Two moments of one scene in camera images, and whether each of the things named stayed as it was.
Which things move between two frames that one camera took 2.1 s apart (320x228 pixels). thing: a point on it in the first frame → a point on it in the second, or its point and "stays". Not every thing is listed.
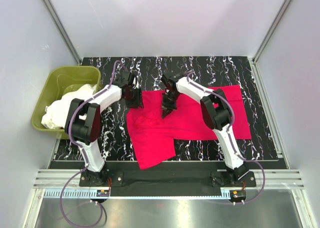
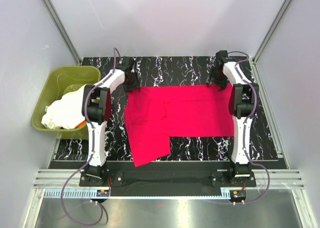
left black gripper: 138,103 → 135,85
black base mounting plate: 167,179 stays
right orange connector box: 236,196 stays
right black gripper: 169,108 → 222,84
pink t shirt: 153,136 stays
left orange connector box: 102,193 stays
